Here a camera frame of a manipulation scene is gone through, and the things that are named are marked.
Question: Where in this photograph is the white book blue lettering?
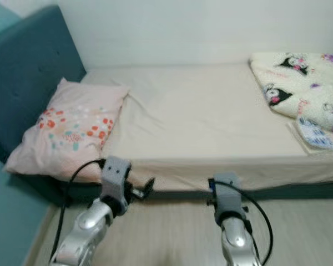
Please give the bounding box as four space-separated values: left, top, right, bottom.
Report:
289 116 333 156

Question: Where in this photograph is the cream cartoon print blanket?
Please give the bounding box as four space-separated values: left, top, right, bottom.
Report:
250 52 333 136

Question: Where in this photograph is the cream sheeted mattress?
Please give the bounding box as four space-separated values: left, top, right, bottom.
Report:
78 62 333 192

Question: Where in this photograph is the blue upholstered headboard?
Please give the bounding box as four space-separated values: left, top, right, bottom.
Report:
0 6 87 164

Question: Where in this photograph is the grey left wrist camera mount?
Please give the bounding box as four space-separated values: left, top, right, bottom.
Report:
102 156 131 201

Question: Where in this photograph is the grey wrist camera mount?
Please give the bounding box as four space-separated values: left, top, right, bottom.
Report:
102 156 131 201
211 172 245 225

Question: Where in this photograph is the dark blue bed frame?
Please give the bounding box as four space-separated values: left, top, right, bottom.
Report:
17 173 333 203

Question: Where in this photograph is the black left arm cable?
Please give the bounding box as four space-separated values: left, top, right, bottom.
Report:
53 159 106 261

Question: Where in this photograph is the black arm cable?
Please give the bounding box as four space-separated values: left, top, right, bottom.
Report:
53 159 106 261
211 180 274 264

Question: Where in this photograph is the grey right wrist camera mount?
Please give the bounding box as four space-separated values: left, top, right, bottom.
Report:
211 172 245 225

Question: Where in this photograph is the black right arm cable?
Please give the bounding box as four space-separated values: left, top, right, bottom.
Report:
211 180 274 264

